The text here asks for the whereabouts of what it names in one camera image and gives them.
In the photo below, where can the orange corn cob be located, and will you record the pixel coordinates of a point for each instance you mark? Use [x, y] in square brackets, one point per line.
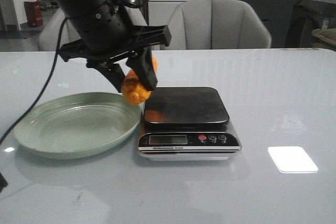
[133, 90]

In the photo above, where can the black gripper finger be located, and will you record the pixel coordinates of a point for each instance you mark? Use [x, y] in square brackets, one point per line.
[114, 74]
[140, 61]

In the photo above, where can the red trash bin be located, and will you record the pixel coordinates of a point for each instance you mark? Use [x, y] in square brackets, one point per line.
[33, 13]

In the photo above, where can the pale green round plate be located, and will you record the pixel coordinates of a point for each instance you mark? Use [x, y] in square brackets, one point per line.
[78, 126]

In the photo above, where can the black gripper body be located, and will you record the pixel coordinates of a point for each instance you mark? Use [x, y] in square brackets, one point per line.
[106, 36]

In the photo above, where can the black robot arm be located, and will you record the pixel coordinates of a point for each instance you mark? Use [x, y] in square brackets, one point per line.
[79, 8]

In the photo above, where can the grey upholstered chair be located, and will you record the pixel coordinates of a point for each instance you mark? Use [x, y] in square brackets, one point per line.
[216, 24]
[47, 40]

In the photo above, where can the black appliance cabinet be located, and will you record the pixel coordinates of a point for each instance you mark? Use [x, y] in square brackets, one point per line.
[308, 15]

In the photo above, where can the left grey upholstered chair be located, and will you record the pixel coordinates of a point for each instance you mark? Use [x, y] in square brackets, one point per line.
[47, 40]

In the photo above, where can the right grey upholstered chair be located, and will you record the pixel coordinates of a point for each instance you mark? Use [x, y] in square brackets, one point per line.
[216, 24]

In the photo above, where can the black silver kitchen scale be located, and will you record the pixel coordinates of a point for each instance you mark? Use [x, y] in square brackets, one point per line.
[186, 124]

